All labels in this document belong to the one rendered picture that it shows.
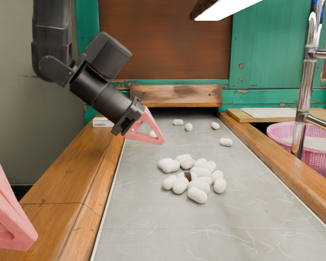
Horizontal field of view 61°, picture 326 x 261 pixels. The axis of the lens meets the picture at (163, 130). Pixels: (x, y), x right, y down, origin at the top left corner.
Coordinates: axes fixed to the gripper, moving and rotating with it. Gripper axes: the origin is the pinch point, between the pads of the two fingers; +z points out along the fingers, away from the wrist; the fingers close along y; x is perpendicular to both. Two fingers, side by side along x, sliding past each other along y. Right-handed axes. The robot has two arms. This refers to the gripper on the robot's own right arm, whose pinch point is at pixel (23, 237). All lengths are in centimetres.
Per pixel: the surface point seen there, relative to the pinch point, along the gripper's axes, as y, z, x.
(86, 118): 74, -3, 14
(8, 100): 153, -48, 61
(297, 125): 33, 30, -25
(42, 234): 8.4, 2.1, 5.9
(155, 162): 35.2, 13.8, -0.7
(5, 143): 153, -34, 86
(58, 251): 5.5, 4.1, 4.2
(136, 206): 17.9, 11.4, 1.3
